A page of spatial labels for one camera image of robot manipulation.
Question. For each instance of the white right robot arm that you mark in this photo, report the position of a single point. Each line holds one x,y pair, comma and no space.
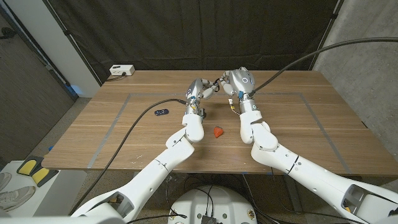
267,146

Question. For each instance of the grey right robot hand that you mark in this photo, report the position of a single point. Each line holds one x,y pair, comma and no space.
239,81

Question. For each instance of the black backdrop frame pole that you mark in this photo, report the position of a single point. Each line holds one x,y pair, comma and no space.
71,42
326,31

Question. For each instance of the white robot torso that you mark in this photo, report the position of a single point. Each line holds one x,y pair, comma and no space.
192,205

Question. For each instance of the dark blue toy car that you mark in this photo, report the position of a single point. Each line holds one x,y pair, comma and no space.
161,112

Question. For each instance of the white power strip box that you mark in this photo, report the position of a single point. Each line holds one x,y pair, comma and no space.
122,70

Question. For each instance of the grey table leg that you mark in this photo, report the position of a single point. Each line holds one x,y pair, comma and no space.
294,199

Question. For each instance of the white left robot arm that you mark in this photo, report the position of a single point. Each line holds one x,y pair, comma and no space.
178,147

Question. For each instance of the white platform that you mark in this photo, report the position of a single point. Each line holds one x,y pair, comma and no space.
62,193

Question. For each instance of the black backdrop curtain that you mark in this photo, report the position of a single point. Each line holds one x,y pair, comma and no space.
155,31

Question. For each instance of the yellow black foot pedal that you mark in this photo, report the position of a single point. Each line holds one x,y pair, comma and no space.
42,175
28,166

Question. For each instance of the white sneaker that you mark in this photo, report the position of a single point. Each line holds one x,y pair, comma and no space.
3,180
14,197

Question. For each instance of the black torso module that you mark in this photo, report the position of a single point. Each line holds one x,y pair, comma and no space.
209,219

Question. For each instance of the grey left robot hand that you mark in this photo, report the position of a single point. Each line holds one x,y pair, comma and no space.
194,88

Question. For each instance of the red toy strawberry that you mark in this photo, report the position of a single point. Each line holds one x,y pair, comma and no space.
218,132

